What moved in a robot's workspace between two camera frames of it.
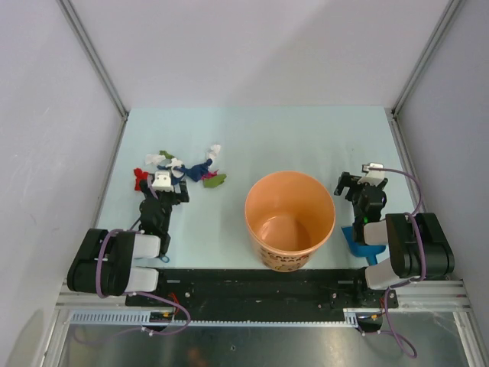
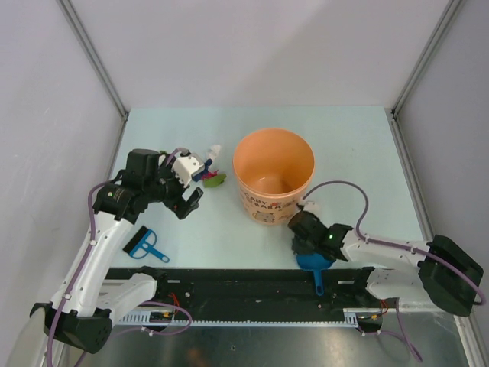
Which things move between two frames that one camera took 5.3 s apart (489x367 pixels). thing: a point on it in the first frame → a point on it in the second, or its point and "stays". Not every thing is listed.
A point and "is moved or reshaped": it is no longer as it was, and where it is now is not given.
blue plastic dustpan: [361, 250] is moved or reshaped
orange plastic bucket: [287, 215] → [273, 168]
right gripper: [347, 180] → [297, 248]
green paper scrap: [215, 181] stays
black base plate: [261, 294] stays
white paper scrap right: [215, 150] stays
